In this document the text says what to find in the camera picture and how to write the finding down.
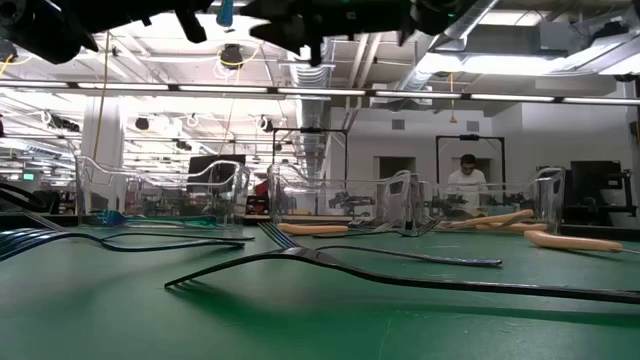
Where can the silver round ventilation duct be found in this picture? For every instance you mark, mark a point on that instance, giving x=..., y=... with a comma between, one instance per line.
x=422, y=75
x=312, y=115

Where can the clear plastic bin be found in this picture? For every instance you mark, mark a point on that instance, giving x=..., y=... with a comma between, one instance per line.
x=150, y=195
x=300, y=205
x=550, y=200

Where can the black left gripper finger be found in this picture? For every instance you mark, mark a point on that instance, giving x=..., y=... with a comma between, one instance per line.
x=192, y=27

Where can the black ceiling device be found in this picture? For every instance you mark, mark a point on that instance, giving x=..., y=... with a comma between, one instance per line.
x=231, y=55

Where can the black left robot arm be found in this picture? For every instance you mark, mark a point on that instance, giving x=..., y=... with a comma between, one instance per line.
x=40, y=30

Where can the dark steel fork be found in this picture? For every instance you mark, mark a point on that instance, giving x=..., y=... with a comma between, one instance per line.
x=45, y=222
x=422, y=227
x=500, y=288

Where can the white pillar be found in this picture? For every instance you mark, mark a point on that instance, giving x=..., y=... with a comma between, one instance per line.
x=107, y=130

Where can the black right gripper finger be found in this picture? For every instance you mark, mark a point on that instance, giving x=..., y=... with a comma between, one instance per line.
x=285, y=25

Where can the long ceiling light bar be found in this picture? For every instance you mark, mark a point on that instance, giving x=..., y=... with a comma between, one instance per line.
x=510, y=97

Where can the person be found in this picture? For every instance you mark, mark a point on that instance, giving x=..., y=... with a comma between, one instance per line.
x=467, y=180

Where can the black metal stand frame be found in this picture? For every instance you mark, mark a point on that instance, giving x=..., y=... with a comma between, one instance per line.
x=470, y=136

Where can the green table mat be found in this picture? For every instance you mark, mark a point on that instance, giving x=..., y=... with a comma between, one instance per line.
x=320, y=330

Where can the iridescent blue fork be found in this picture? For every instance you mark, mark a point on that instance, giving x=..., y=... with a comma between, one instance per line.
x=225, y=12
x=20, y=240
x=465, y=260

